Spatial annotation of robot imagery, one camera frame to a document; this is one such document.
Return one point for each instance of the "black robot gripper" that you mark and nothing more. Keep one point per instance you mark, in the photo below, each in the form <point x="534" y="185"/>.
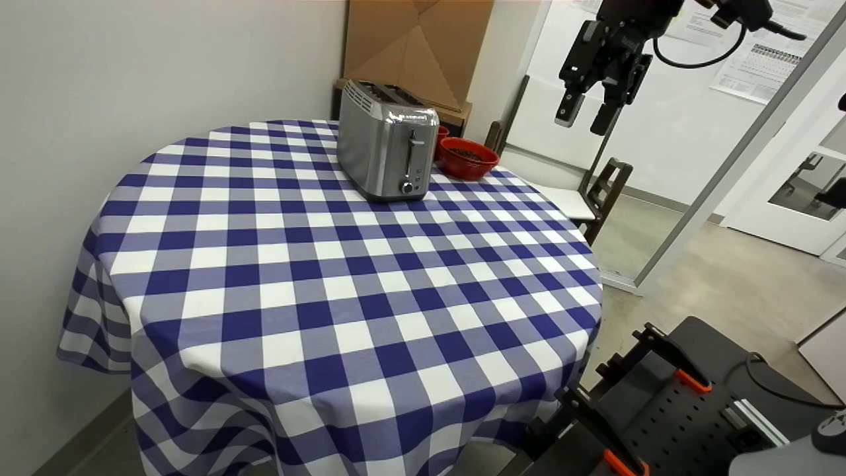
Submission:
<point x="612" y="54"/>

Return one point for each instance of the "silver metal toaster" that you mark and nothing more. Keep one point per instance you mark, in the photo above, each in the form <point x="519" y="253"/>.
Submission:
<point x="386" y="142"/>

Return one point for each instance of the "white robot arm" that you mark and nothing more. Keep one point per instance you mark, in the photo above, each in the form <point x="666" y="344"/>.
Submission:
<point x="656" y="13"/>

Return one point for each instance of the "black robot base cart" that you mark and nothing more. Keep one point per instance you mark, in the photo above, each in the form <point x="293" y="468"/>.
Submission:
<point x="689" y="402"/>

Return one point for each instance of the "dark wooden chair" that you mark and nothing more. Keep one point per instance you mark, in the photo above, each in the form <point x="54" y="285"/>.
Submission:
<point x="591" y="205"/>

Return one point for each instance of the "red plastic bowl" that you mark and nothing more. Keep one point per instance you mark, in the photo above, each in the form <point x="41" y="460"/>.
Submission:
<point x="467" y="160"/>

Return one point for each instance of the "brown cardboard sheet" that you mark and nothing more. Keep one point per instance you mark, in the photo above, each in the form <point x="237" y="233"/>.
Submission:
<point x="423" y="45"/>

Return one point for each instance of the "blue white checkered tablecloth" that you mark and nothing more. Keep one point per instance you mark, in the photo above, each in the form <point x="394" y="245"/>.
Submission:
<point x="264" y="314"/>

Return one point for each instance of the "white wall poster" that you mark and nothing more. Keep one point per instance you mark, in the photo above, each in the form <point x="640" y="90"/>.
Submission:
<point x="767" y="60"/>

